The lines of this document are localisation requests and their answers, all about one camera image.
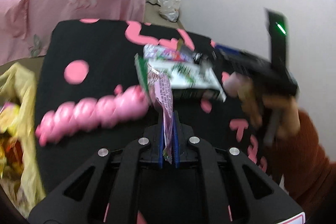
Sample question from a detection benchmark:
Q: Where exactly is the pink caterpillar toy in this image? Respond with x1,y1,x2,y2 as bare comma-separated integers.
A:
35,85,150,147

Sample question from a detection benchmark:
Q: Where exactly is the green white snack packet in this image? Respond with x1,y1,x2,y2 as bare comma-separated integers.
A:
134,54,226,102

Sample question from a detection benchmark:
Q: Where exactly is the white plastic bag on floor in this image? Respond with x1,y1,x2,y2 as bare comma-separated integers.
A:
157,0,181,23

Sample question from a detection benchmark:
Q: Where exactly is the yellow trash bag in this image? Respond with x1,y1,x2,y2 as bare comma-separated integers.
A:
1,63,46,218

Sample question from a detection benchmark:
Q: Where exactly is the purple cartoon snack wrapper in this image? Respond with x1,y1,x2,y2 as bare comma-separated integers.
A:
147,66,173,164

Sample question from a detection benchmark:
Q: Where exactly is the right hand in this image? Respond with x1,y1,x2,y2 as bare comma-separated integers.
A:
238,81,300,140

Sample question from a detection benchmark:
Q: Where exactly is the black cloth with pink shapes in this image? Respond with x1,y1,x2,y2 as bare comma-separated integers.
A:
34,18,268,224

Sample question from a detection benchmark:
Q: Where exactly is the orange sleeve forearm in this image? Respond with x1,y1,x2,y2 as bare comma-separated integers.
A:
265,110,335,217

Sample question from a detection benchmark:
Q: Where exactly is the silver cartoon princess packet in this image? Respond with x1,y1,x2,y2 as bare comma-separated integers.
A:
143,39,210,64

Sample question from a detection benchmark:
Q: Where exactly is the pink jar with lid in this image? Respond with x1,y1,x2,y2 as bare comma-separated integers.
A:
222,72,248,98

